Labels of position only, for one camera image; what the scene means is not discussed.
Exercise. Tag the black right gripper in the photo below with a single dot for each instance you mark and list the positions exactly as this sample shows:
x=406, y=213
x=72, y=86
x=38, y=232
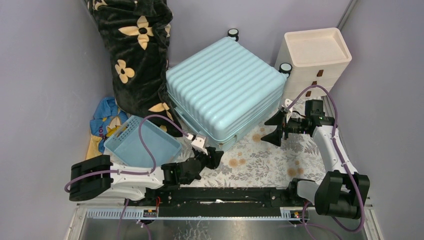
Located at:
x=275, y=137

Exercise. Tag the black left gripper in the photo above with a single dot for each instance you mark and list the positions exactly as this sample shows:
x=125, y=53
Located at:
x=205, y=159

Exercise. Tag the light blue ribbed suitcase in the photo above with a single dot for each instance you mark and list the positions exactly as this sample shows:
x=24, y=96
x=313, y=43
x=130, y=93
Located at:
x=223, y=91

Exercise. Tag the black floral plush blanket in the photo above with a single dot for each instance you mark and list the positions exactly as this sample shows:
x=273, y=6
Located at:
x=136, y=34

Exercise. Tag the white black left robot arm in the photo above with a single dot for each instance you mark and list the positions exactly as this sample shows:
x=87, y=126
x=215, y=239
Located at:
x=99, y=177

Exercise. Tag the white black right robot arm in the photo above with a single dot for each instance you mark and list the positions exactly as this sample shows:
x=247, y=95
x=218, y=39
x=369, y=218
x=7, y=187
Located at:
x=343, y=191

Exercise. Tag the floral patterned floor mat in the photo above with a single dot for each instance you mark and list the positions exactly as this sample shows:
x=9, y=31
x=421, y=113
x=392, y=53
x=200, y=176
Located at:
x=251, y=162

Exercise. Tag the light blue perforated plastic basket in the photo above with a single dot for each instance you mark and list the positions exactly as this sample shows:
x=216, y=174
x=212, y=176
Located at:
x=126, y=148

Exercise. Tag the white three-drawer storage cabinet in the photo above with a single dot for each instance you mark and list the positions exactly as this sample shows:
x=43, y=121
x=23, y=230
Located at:
x=317, y=57

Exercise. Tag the blue yellow cloth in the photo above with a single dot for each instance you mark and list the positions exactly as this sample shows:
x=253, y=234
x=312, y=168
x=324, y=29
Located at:
x=107, y=119

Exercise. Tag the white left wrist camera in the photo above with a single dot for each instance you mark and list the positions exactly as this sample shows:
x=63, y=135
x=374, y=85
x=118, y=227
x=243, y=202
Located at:
x=198, y=143

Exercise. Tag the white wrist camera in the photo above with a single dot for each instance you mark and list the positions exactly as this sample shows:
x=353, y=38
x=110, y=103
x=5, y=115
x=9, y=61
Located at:
x=198, y=143
x=287, y=106

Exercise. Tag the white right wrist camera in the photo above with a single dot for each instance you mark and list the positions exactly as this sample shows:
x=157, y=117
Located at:
x=287, y=106

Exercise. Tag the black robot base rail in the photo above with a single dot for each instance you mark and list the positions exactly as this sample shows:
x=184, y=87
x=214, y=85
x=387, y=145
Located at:
x=224, y=203

